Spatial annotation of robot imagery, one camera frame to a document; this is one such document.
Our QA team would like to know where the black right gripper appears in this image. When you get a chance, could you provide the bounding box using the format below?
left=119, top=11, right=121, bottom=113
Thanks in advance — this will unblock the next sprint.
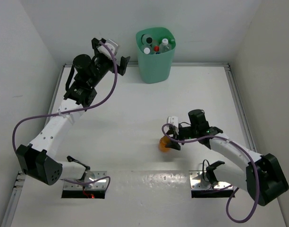
left=164, top=123, right=198, bottom=150

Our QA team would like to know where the orange juice bottle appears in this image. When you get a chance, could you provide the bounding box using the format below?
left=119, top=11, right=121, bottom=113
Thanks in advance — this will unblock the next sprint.
left=159, top=136, right=170, bottom=153

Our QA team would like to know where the Aquafina bottle white cap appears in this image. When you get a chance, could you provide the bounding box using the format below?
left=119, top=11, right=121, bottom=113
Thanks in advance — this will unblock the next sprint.
left=143, top=47, right=151, bottom=54

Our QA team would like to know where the black-cap black-label bottle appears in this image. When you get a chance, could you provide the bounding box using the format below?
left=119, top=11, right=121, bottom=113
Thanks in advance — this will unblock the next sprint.
left=141, top=34, right=153, bottom=46

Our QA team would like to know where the small red-cap cola bottle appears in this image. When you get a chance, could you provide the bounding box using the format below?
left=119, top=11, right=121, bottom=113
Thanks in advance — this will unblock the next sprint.
left=151, top=41, right=160, bottom=53

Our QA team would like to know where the clear bottle colourful label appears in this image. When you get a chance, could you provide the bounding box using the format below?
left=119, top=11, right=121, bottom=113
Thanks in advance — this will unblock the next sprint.
left=159, top=38, right=172, bottom=53

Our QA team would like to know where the green soda bottle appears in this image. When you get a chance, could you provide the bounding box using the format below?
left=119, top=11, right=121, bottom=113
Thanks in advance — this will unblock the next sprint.
left=169, top=38, right=175, bottom=44

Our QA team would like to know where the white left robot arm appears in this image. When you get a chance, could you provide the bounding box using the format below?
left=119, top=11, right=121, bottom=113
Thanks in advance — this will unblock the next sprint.
left=13, top=38, right=130, bottom=185

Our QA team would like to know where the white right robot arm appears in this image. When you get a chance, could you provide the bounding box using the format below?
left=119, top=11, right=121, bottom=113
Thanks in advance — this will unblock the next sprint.
left=163, top=109, right=289, bottom=206

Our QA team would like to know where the green plastic bin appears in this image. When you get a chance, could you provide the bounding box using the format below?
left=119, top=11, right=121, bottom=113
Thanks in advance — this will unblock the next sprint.
left=136, top=27, right=176, bottom=84

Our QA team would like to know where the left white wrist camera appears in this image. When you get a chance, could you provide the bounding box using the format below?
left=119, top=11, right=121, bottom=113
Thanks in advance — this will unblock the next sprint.
left=97, top=39, right=119, bottom=60

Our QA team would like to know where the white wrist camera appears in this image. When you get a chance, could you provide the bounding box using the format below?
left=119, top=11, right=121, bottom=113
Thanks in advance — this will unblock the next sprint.
left=97, top=39, right=119, bottom=60
left=167, top=116, right=179, bottom=134

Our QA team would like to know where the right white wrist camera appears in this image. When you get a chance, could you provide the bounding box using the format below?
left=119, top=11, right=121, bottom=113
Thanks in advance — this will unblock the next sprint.
left=167, top=116, right=179, bottom=134

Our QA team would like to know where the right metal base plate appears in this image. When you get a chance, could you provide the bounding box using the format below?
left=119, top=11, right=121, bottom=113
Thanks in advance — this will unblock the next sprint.
left=189, top=170, right=234, bottom=192

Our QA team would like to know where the metal base plate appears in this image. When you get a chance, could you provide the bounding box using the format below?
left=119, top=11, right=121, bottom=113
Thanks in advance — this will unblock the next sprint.
left=63, top=171, right=111, bottom=191
left=189, top=170, right=234, bottom=192

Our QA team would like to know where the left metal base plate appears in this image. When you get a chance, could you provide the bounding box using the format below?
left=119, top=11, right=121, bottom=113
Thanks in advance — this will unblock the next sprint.
left=63, top=171, right=111, bottom=191

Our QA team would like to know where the aluminium rail left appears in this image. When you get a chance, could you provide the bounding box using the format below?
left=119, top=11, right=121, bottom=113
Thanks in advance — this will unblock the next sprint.
left=0, top=63, right=72, bottom=227

